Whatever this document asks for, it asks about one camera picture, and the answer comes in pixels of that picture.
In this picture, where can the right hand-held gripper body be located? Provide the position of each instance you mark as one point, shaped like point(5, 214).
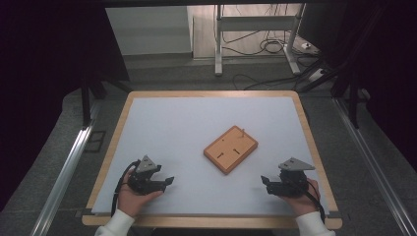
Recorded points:
point(293, 183)

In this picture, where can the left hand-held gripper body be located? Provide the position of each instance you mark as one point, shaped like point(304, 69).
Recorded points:
point(141, 183)

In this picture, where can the orange wooden tray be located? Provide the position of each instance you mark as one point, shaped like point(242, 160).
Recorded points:
point(231, 150)

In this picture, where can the person's left hand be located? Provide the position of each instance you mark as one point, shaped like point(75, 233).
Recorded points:
point(129, 201)

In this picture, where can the person's right hand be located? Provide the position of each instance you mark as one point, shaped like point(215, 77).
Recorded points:
point(306, 203)

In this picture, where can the white table mat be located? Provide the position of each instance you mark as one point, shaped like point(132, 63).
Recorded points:
point(183, 124)

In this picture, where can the black floor plate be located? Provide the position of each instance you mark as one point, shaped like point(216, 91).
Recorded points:
point(95, 141)

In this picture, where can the black metal stand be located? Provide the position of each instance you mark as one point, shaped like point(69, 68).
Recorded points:
point(87, 98)
point(352, 98)

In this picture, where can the white power strip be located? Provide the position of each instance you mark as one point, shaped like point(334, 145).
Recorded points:
point(316, 74)

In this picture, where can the white cabinet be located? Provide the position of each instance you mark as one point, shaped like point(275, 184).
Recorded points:
point(147, 31)

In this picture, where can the small white plug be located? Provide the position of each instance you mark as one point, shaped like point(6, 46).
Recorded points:
point(306, 45)

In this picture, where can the dark curtain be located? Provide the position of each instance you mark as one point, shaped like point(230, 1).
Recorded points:
point(49, 65)
point(390, 65)

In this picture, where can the aluminium rail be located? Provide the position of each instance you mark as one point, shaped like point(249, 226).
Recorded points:
point(62, 177)
point(377, 170)

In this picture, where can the white metal desk frame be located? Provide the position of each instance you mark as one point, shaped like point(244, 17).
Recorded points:
point(255, 23)

